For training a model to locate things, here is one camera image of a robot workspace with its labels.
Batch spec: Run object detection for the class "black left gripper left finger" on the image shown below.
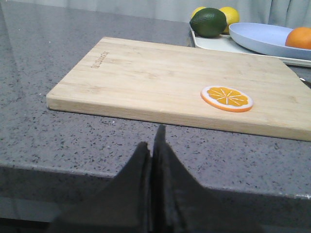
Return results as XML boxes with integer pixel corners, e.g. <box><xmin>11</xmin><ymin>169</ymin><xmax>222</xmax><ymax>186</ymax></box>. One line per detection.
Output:
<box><xmin>48</xmin><ymin>142</ymin><xmax>151</xmax><ymax>233</ymax></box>

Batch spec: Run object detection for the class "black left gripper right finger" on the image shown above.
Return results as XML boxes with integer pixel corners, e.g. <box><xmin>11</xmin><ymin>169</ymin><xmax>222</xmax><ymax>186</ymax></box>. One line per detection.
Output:
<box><xmin>151</xmin><ymin>125</ymin><xmax>262</xmax><ymax>233</ymax></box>

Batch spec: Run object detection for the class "light blue plate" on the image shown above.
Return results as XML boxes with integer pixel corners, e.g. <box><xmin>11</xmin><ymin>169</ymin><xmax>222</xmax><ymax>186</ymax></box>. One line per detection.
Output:
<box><xmin>229</xmin><ymin>23</ymin><xmax>311</xmax><ymax>60</ymax></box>

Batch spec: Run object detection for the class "whole orange fruit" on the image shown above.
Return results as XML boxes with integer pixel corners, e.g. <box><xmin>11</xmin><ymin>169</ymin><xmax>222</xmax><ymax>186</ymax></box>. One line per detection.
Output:
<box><xmin>285</xmin><ymin>27</ymin><xmax>311</xmax><ymax>50</ymax></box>

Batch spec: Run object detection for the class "cream white tray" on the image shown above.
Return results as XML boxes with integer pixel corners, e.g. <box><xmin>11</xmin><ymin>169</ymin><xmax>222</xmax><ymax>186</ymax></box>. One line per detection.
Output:
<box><xmin>190</xmin><ymin>28</ymin><xmax>311</xmax><ymax>67</ymax></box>

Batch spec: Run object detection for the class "orange slice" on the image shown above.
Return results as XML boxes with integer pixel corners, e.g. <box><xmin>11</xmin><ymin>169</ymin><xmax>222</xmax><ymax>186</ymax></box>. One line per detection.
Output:
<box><xmin>200</xmin><ymin>85</ymin><xmax>253</xmax><ymax>113</ymax></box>

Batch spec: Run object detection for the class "wooden cutting board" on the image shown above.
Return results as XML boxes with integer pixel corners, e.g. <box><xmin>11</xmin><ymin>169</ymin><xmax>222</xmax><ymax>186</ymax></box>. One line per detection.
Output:
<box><xmin>46</xmin><ymin>37</ymin><xmax>311</xmax><ymax>141</ymax></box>

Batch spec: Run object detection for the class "green lime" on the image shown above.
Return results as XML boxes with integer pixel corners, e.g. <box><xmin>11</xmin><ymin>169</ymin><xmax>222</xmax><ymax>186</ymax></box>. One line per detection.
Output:
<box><xmin>190</xmin><ymin>8</ymin><xmax>227</xmax><ymax>38</ymax></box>

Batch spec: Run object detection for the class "yellow lemon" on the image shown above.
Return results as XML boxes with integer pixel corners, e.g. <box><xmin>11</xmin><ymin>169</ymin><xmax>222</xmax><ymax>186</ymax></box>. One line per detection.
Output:
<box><xmin>220</xmin><ymin>7</ymin><xmax>240</xmax><ymax>34</ymax></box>
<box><xmin>191</xmin><ymin>6</ymin><xmax>206</xmax><ymax>18</ymax></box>

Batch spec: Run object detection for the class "grey curtain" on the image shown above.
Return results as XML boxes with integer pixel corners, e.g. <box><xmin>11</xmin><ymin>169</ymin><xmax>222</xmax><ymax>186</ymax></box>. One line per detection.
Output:
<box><xmin>7</xmin><ymin>0</ymin><xmax>311</xmax><ymax>29</ymax></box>

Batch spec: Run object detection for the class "metal cutting board handle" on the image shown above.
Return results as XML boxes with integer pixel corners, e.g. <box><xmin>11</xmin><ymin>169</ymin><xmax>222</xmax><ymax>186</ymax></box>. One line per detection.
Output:
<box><xmin>299</xmin><ymin>78</ymin><xmax>311</xmax><ymax>88</ymax></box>

